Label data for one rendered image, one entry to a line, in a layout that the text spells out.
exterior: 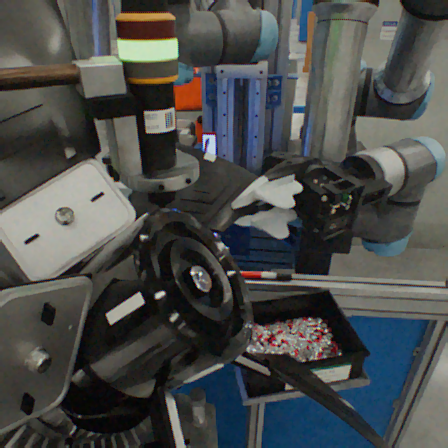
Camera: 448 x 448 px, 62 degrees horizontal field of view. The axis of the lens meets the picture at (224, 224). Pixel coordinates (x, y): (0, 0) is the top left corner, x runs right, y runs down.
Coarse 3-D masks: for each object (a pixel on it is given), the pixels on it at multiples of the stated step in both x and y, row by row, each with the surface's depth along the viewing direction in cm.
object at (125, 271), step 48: (144, 240) 23; (192, 240) 28; (96, 288) 24; (144, 288) 22; (192, 288) 26; (240, 288) 30; (96, 336) 23; (144, 336) 22; (192, 336) 22; (240, 336) 26; (96, 384) 27; (144, 384) 24; (96, 432) 26
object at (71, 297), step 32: (32, 288) 19; (64, 288) 21; (0, 320) 18; (32, 320) 20; (64, 320) 22; (0, 352) 18; (64, 352) 23; (0, 384) 19; (32, 384) 21; (64, 384) 24; (0, 416) 20; (32, 416) 22
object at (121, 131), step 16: (80, 64) 25; (96, 64) 25; (112, 64) 26; (80, 80) 26; (96, 80) 26; (112, 80) 26; (96, 96) 26; (112, 96) 27; (128, 96) 27; (96, 112) 26; (112, 112) 27; (128, 112) 27; (112, 128) 28; (128, 128) 28; (112, 144) 30; (128, 144) 29; (112, 160) 31; (128, 160) 30; (192, 160) 33; (128, 176) 30; (144, 176) 30; (160, 176) 30; (176, 176) 30; (192, 176) 32; (160, 192) 30
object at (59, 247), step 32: (96, 160) 29; (32, 192) 28; (64, 192) 28; (96, 192) 29; (0, 224) 27; (32, 224) 27; (96, 224) 28; (128, 224) 29; (32, 256) 27; (64, 256) 27
